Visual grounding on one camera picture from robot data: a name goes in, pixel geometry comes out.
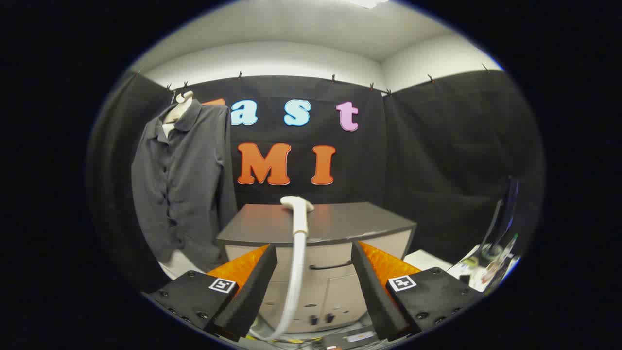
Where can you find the black backdrop cloth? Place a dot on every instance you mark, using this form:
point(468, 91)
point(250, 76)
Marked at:
point(437, 160)

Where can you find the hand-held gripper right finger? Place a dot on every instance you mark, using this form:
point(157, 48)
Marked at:
point(371, 291)

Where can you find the grey-topped beige cabinet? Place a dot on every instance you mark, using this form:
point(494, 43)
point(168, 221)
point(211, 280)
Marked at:
point(350, 221)

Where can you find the grey button shirt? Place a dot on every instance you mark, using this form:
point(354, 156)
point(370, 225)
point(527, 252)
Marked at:
point(194, 184)

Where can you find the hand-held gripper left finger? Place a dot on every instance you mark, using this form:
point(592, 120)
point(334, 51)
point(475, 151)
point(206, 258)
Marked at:
point(252, 291)

